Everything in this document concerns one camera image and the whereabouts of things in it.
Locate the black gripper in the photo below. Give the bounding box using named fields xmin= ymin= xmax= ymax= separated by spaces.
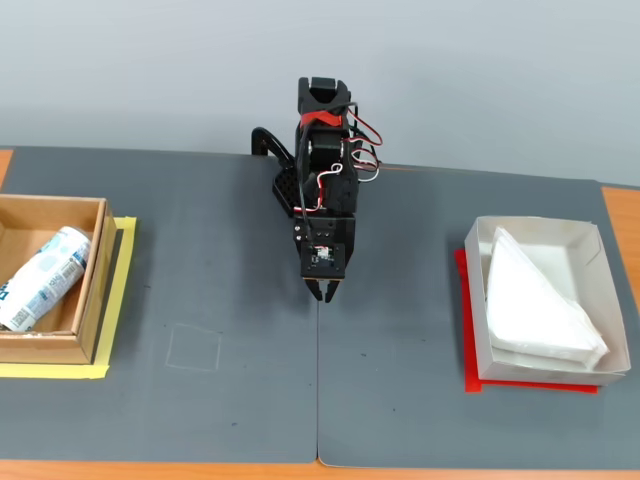
xmin=292 ymin=213 xmax=358 ymax=305

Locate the white sandwich package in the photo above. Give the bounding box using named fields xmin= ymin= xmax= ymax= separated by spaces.
xmin=485 ymin=226 xmax=611 ymax=372

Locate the gray paper box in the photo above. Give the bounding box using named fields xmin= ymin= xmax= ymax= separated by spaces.
xmin=464 ymin=214 xmax=632 ymax=389

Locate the brown cardboard box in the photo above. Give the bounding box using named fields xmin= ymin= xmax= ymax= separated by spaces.
xmin=0 ymin=194 xmax=119 ymax=366

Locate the dark gray table mat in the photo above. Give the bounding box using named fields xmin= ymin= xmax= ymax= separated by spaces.
xmin=0 ymin=146 xmax=321 ymax=464
xmin=317 ymin=162 xmax=640 ymax=471

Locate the red sheet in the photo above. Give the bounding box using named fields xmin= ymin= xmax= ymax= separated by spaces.
xmin=453 ymin=248 xmax=600 ymax=396

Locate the black table clamp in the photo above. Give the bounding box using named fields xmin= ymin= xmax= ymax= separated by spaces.
xmin=251 ymin=127 xmax=294 ymax=164

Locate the red tape strip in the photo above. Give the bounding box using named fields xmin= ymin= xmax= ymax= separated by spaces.
xmin=299 ymin=109 xmax=344 ymax=127

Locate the white and blue can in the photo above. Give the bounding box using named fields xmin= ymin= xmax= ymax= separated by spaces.
xmin=0 ymin=226 xmax=94 ymax=334

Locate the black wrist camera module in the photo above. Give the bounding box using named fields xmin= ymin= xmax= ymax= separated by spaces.
xmin=299 ymin=242 xmax=347 ymax=280

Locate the red white servo wire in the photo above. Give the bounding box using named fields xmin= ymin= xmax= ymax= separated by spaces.
xmin=349 ymin=117 xmax=384 ymax=151
xmin=314 ymin=163 xmax=344 ymax=211
xmin=349 ymin=144 xmax=384 ymax=184

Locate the yellow tape frame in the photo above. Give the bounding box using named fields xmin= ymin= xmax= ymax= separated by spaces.
xmin=0 ymin=216 xmax=139 ymax=381

